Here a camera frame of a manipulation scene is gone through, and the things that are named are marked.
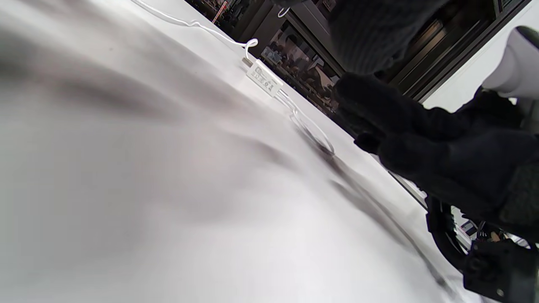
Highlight person's right hand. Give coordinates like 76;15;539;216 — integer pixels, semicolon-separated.
328;0;449;75

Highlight person's left hand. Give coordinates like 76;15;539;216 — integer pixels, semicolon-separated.
333;74;539;242

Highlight white charger head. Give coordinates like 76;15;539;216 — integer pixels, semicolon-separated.
245;59;283;97

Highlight white USB cable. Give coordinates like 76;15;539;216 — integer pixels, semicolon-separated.
131;0;336;156

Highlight grey white left hand controller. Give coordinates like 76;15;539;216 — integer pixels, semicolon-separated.
482;25;539;99

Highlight dark window frame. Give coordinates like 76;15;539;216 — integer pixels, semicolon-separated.
185;0;532;139

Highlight black left glove cable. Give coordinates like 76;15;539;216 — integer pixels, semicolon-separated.
425;196;470;272

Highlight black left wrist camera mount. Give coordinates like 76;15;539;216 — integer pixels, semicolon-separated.
462;238;539;303

